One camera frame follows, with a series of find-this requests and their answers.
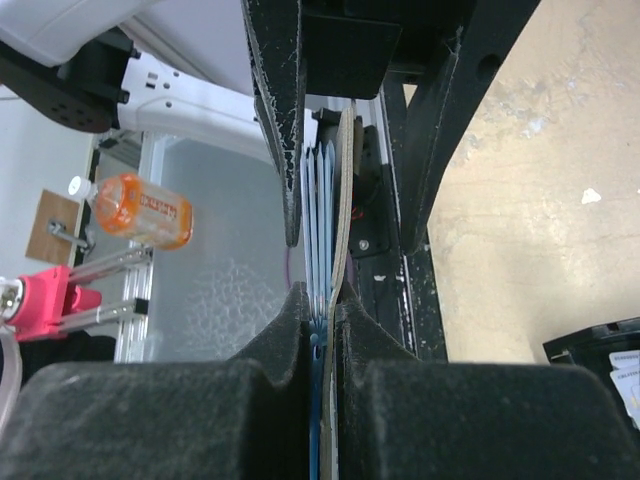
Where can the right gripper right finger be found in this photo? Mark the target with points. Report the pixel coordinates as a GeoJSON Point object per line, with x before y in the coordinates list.
{"type": "Point", "coordinates": [400, 417]}

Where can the orange labelled bottle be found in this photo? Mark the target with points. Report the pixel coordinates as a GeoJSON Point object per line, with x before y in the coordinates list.
{"type": "Point", "coordinates": [132, 208]}

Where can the pink plastic fixture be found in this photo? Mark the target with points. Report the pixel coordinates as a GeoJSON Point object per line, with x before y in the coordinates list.
{"type": "Point", "coordinates": [33, 306]}

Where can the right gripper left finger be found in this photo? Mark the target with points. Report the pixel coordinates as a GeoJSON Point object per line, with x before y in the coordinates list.
{"type": "Point", "coordinates": [243, 418]}

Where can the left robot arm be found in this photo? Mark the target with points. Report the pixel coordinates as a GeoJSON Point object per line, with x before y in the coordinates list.
{"type": "Point", "coordinates": [73, 63]}

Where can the black plastic bin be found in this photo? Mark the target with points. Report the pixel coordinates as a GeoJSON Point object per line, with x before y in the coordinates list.
{"type": "Point", "coordinates": [590, 347]}

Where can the brown cardboard panel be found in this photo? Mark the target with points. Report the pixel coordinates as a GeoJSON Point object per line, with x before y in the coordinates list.
{"type": "Point", "coordinates": [53, 211]}

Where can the white VIP cards pile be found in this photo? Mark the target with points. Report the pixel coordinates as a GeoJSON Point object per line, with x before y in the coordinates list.
{"type": "Point", "coordinates": [625, 377]}

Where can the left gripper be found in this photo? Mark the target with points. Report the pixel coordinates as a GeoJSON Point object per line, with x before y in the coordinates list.
{"type": "Point", "coordinates": [455, 48]}

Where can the aluminium rail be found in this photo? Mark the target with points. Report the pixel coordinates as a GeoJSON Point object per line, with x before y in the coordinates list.
{"type": "Point", "coordinates": [130, 313]}

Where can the grey card holder wallet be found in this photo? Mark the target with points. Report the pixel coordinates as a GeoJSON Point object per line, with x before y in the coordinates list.
{"type": "Point", "coordinates": [327, 170]}

